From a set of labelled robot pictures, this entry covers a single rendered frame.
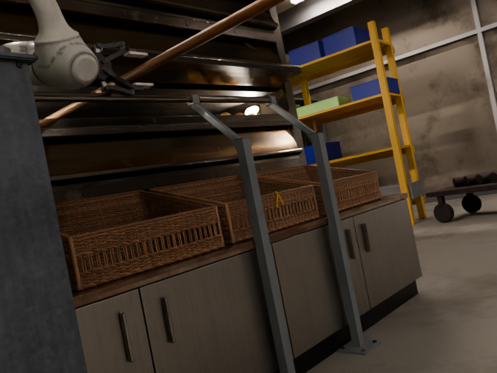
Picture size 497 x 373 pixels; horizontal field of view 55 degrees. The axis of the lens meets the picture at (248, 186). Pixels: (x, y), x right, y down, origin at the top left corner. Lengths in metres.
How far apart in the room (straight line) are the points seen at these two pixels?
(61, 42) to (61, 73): 0.07
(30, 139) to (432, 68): 7.84
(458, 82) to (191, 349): 7.11
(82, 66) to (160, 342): 0.81
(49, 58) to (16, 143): 0.52
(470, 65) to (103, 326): 7.36
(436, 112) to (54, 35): 7.42
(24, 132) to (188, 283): 0.96
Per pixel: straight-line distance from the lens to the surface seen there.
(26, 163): 0.69
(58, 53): 1.18
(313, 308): 2.01
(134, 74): 1.55
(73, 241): 1.40
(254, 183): 1.70
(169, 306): 1.50
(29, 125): 0.70
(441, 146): 8.22
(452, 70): 8.22
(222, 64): 2.41
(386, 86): 5.92
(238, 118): 2.61
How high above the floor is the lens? 0.76
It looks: 1 degrees up
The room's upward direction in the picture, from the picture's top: 11 degrees counter-clockwise
